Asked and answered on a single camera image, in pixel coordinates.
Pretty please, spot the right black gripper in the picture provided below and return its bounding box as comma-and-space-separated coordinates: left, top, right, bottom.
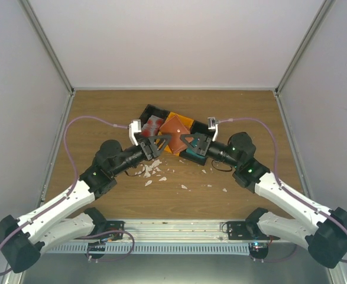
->
180, 135, 241, 169

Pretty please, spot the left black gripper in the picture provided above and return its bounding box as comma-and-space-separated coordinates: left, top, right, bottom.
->
112, 134, 172, 176

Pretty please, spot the brown leather card holder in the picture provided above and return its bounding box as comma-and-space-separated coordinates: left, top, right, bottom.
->
160, 115, 190, 154

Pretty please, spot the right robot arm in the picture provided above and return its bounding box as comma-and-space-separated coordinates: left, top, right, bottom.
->
180, 132, 347, 269

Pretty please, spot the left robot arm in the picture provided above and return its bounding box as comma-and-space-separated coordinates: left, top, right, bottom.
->
0, 134, 171, 273

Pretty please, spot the teal card stack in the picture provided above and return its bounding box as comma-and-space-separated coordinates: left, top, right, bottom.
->
188, 138, 199, 153

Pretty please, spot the black bin with teal cards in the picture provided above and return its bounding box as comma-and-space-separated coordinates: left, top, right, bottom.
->
180, 120, 214, 167

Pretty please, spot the red circle card stack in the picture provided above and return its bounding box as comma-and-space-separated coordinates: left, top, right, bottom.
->
141, 115, 164, 137

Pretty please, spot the black bin with red cards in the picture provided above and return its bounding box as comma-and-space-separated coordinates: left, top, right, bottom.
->
140, 104, 170, 137

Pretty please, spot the orange bin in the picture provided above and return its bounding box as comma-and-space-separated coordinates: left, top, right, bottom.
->
166, 112, 194, 156

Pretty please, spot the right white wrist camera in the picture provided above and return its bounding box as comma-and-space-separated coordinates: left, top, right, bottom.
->
207, 117, 220, 141

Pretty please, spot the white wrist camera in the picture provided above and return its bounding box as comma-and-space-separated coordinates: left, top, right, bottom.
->
207, 117, 220, 141
128, 120, 142, 146

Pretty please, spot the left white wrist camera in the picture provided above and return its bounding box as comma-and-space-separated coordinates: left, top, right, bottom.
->
128, 120, 142, 146

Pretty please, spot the aluminium rail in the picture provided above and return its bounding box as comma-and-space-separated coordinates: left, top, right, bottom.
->
102, 219, 289, 245

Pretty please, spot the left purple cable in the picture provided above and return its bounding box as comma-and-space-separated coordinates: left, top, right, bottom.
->
0, 115, 131, 277

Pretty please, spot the purple cable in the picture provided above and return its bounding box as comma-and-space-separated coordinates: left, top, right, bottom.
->
217, 117, 347, 264
0, 115, 131, 277

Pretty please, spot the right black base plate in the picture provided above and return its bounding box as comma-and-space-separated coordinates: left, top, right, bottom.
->
221, 221, 279, 262

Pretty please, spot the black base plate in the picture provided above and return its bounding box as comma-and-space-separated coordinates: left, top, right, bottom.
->
221, 221, 279, 262
83, 220, 125, 262

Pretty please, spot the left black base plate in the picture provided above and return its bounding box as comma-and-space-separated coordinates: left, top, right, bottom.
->
83, 220, 125, 262

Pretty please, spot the grey slotted cable duct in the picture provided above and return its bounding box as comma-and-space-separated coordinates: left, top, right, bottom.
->
48, 242, 249, 256

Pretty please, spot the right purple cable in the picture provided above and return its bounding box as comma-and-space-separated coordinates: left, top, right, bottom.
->
217, 117, 347, 264

